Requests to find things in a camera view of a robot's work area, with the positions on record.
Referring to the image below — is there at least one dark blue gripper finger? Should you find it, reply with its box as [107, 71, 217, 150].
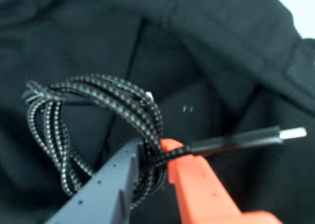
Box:
[46, 138, 146, 224]

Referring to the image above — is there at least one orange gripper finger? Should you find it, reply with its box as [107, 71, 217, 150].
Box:
[159, 138, 279, 224]

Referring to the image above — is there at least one black braided usb-c cable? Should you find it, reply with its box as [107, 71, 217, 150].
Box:
[22, 73, 308, 210]

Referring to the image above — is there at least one black fabric bag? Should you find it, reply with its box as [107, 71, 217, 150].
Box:
[0, 0, 315, 224]

